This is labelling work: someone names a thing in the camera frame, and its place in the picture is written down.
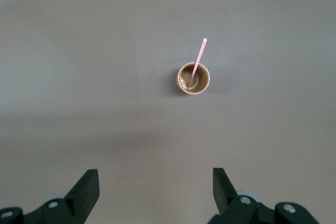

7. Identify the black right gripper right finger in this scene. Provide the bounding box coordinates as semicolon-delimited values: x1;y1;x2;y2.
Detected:
207;167;320;224

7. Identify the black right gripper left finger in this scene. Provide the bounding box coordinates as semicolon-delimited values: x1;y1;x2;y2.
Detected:
0;168;100;224

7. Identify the brown wooden cup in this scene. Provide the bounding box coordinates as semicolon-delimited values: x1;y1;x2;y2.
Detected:
175;62;211;95

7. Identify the pink chopstick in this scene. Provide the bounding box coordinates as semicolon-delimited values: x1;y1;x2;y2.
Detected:
187;37;207;90

